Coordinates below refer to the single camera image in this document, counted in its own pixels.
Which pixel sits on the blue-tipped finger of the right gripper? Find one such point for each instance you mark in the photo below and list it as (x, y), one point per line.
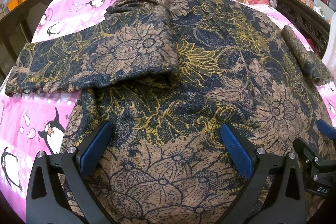
(326, 129)

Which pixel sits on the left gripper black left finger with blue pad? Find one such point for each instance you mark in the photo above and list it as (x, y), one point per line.
(46, 201)

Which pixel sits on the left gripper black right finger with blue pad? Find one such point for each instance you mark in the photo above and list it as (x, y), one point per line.
(285, 200)

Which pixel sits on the brown floral patterned garment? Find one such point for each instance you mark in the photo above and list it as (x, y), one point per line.
(167, 74)

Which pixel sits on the dark wooden headboard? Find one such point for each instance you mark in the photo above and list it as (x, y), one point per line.
(308, 22)

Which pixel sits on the dark wooden chair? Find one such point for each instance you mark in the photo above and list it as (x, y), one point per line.
(17, 29)

